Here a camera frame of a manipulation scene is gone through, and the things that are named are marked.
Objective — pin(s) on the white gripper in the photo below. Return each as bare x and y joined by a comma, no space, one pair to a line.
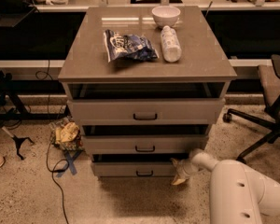
186,169

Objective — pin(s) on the grey bottom drawer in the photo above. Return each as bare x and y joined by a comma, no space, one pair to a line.
140,165

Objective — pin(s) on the grey drawer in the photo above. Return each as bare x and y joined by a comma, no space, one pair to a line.
140,165
139,144
144,111

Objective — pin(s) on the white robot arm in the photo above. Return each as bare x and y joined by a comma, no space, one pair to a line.
238,194

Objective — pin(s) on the grey middle drawer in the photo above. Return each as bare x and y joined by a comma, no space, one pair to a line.
139,144

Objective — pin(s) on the grey top drawer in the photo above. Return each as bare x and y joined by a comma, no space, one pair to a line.
144,111

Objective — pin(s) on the grey drawer cabinet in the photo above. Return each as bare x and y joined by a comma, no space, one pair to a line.
203,71

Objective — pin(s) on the blue tape cross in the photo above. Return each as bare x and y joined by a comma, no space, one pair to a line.
70,157

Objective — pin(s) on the white plastic bottle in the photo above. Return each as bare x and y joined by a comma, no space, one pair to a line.
171,49

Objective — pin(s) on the blue chip bag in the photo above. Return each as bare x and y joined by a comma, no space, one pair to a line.
133,47

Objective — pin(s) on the black office chair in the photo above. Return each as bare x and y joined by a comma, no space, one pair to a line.
269,76

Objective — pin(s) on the white bowl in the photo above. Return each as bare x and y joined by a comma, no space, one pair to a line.
165,15

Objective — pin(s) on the black tripod stand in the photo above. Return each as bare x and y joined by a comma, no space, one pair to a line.
18,141

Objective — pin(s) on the black table frame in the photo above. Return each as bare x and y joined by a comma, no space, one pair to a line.
10,89

